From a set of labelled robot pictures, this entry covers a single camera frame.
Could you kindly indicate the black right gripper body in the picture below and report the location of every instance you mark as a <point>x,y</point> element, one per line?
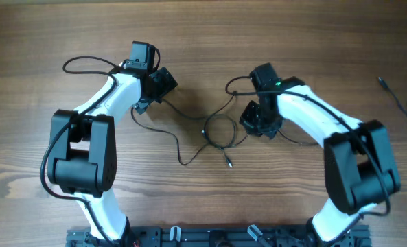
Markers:
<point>254,119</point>

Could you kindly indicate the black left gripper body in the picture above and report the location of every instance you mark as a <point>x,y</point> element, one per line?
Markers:
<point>161,85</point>

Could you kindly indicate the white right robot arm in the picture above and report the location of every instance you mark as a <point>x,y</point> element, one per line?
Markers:
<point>360,169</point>

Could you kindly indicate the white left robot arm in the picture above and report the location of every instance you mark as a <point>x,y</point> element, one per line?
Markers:
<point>80,163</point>

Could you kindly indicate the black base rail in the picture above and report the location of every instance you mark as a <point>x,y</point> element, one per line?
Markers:
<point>223,236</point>

